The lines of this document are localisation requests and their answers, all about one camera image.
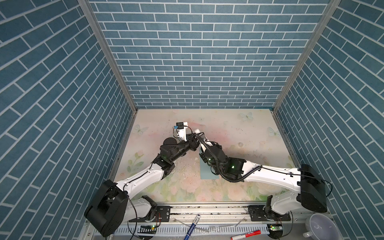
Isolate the white slotted cable duct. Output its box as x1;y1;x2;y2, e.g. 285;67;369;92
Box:
115;224;271;237

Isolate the teal envelope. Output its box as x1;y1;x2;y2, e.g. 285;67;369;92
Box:
200;158;219;180

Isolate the white cup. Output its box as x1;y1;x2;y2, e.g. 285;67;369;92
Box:
303;214;340;240

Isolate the blue marker pen centre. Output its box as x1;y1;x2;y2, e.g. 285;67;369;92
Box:
184;215;201;240

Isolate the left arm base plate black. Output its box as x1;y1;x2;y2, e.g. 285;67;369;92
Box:
130;206;171;223

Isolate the red marker pen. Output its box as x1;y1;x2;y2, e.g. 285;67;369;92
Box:
231;230;261;240

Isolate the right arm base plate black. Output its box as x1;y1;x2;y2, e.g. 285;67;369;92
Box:
248;205;292;222

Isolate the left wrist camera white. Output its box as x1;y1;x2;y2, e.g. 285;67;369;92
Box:
173;122;188;142

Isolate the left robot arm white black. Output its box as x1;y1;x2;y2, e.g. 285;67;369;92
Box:
84;134;200;237

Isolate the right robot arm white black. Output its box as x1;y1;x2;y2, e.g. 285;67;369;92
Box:
200;142;328;215

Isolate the aluminium mounting rail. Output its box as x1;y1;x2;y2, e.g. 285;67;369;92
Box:
119;202;331;226

